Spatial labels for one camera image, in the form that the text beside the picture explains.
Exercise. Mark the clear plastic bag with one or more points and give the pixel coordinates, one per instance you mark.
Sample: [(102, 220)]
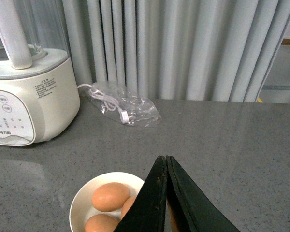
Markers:
[(122, 105)]

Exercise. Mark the brown egg in bowl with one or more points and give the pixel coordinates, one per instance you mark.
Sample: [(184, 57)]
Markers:
[(110, 197), (101, 223), (126, 206)]

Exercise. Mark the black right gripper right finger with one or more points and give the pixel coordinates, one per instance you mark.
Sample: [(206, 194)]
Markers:
[(189, 208)]

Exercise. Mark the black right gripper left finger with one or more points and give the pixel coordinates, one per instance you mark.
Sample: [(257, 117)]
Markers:
[(147, 213)]

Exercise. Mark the white bowl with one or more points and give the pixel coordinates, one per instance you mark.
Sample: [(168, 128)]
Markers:
[(81, 207)]

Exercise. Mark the white blender with glass jar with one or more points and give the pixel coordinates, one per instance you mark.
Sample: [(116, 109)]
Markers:
[(38, 91)]

